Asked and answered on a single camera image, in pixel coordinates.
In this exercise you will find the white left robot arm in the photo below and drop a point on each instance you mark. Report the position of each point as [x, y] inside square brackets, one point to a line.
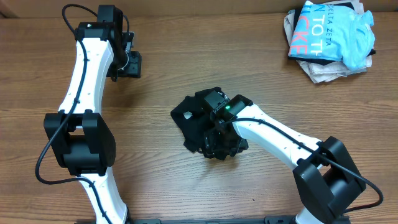
[78, 135]

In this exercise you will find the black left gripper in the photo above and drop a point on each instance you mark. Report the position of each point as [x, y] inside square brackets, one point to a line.
[134, 70]

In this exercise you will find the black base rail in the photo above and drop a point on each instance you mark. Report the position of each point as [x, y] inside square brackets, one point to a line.
[286, 219]

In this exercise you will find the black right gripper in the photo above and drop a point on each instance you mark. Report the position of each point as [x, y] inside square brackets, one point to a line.
[213, 144]

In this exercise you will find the light blue printed t-shirt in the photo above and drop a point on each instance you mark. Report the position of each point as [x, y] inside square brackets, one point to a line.
[332, 32]

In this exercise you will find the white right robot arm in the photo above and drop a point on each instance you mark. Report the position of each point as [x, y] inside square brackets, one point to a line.
[325, 174]

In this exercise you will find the black t-shirt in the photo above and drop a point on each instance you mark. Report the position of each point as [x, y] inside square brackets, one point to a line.
[194, 116]

